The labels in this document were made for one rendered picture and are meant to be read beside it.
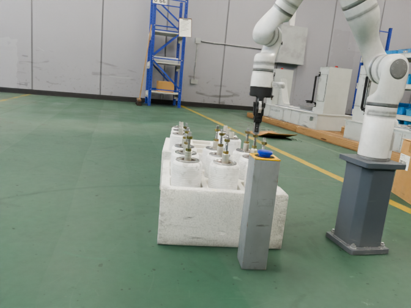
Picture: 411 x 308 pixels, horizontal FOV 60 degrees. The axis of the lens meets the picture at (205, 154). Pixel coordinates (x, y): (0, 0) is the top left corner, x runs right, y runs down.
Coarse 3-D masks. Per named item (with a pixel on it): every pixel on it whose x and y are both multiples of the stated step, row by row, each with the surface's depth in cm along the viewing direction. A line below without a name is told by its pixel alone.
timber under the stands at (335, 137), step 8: (248, 112) 592; (264, 120) 530; (272, 120) 503; (280, 120) 493; (288, 128) 457; (296, 128) 438; (304, 128) 420; (312, 136) 403; (320, 136) 386; (328, 136) 372; (336, 136) 364; (336, 144) 358; (344, 144) 346; (352, 144) 335; (392, 152) 289
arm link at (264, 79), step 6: (258, 72) 117; (264, 72) 117; (270, 72) 117; (252, 78) 119; (258, 78) 117; (264, 78) 117; (270, 78) 118; (252, 84) 119; (258, 84) 117; (264, 84) 117; (270, 84) 118; (276, 84) 117; (282, 84) 116
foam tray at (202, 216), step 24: (168, 168) 128; (168, 192) 105; (192, 192) 106; (216, 192) 106; (240, 192) 107; (168, 216) 106; (192, 216) 107; (216, 216) 108; (240, 216) 109; (168, 240) 108; (192, 240) 109; (216, 240) 110
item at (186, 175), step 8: (176, 168) 108; (184, 168) 107; (192, 168) 107; (200, 168) 110; (176, 176) 108; (184, 176) 108; (192, 176) 108; (200, 176) 110; (176, 184) 109; (184, 184) 108; (192, 184) 109; (200, 184) 112
